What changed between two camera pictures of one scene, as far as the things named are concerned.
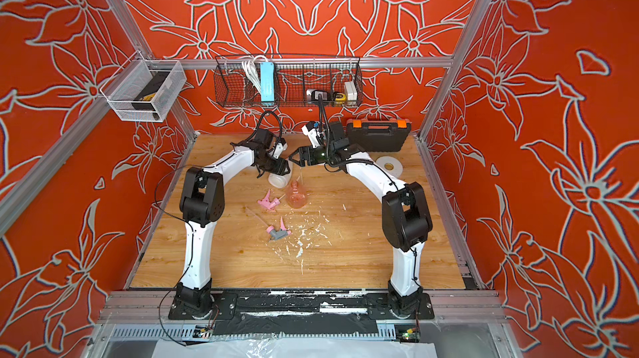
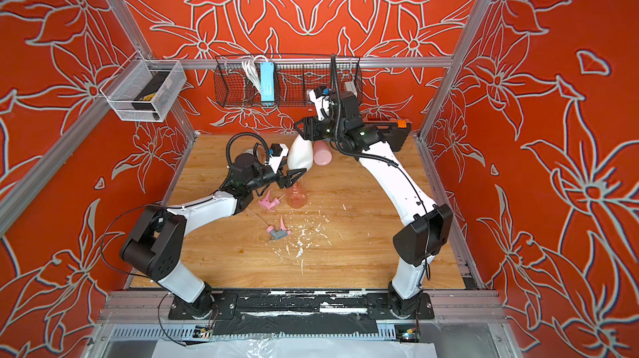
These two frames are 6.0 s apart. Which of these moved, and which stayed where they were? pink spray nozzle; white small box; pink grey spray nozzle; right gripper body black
Moved: right gripper body black
Stayed: pink spray nozzle; pink grey spray nozzle; white small box
